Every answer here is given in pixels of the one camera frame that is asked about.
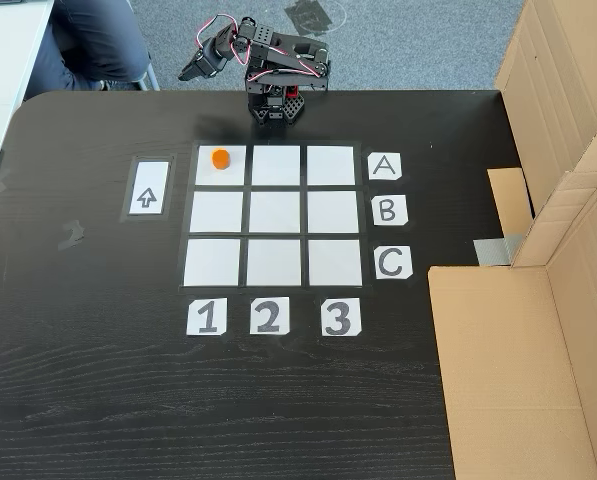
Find white nine-square grid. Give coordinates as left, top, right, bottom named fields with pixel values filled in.
left=179, top=141, right=374, bottom=294

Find grey chair leg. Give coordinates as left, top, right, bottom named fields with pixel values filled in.
left=137, top=51, right=162, bottom=93

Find dark tape patch on floor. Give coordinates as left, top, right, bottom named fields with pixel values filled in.
left=283, top=0, right=336, bottom=36

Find person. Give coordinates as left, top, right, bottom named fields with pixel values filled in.
left=24, top=0, right=153, bottom=93

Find white arrow paper sheet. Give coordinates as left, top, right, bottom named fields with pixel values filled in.
left=126, top=159, right=172, bottom=217

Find white table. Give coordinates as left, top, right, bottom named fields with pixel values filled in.
left=0, top=0, right=55, bottom=214

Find paper sheet letter A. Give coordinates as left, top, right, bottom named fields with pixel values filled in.
left=367, top=152, right=404, bottom=182

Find clear tape scraps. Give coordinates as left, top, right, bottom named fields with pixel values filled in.
left=56, top=218, right=87, bottom=253

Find paper sheet letter B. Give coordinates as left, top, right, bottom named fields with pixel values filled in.
left=371, top=194, right=409, bottom=227

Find paper sheet number 1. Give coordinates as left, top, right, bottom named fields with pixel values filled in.
left=186, top=298, right=228, bottom=337

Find paper sheet number 2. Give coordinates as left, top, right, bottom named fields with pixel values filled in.
left=249, top=296, right=291, bottom=336

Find paper sheet letter C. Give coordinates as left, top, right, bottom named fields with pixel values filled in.
left=374, top=244, right=414, bottom=281

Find paper sheet number 3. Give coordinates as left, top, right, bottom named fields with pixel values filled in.
left=320, top=298, right=363, bottom=338

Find cardboard panel with small flap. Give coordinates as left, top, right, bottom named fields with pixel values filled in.
left=486, top=0, right=597, bottom=267

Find grey tape on table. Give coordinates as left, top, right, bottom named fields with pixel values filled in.
left=472, top=233, right=525, bottom=267

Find cardboard panel with large flap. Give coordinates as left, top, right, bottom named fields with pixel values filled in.
left=427, top=169, right=597, bottom=480

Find red white servo cable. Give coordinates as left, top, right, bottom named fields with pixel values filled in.
left=196, top=14, right=330, bottom=82

